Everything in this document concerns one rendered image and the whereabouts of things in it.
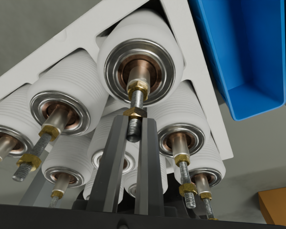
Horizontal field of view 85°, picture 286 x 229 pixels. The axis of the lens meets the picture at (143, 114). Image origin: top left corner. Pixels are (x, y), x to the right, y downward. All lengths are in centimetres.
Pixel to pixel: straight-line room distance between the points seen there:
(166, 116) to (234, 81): 33
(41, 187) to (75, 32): 39
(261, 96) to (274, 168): 52
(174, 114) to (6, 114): 24
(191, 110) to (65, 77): 17
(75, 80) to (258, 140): 67
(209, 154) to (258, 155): 52
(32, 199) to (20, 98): 27
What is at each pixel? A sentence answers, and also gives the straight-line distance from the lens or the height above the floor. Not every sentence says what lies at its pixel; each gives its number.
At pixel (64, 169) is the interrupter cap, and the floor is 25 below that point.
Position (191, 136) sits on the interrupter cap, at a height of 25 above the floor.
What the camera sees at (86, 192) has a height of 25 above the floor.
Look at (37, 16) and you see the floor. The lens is 48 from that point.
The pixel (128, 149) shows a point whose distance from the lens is 26.
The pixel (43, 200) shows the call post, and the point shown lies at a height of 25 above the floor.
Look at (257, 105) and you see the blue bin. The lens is 46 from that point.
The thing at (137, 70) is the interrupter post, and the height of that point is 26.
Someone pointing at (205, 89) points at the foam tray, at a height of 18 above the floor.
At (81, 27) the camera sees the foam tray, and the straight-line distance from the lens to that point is 25.
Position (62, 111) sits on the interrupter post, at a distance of 22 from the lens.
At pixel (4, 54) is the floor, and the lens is 57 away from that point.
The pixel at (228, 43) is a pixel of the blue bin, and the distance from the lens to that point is 46.
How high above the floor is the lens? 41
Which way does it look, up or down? 51 degrees down
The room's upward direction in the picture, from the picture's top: 177 degrees counter-clockwise
